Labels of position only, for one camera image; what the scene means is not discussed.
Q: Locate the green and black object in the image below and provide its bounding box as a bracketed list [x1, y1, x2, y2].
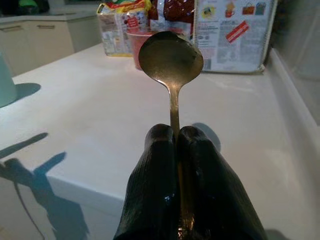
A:
[0, 0, 50, 16]

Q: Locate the metal spoon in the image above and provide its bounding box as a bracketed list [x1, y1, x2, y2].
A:
[138, 30, 204, 240]

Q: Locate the white printed food package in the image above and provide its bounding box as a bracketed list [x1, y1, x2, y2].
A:
[96, 0, 153, 58]

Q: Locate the red plastic cup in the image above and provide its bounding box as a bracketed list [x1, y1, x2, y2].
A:
[126, 31, 154, 71]

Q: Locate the large white printed bag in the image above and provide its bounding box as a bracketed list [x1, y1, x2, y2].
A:
[192, 0, 279, 75]

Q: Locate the dark red snack bag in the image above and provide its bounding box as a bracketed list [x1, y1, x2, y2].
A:
[148, 0, 198, 41]

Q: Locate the pale green cup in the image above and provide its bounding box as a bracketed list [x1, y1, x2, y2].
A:
[0, 51, 17, 109]

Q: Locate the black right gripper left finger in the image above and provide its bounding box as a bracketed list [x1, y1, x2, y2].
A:
[112, 123, 181, 240]

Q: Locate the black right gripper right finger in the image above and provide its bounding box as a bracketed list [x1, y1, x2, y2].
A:
[176, 125, 269, 240]

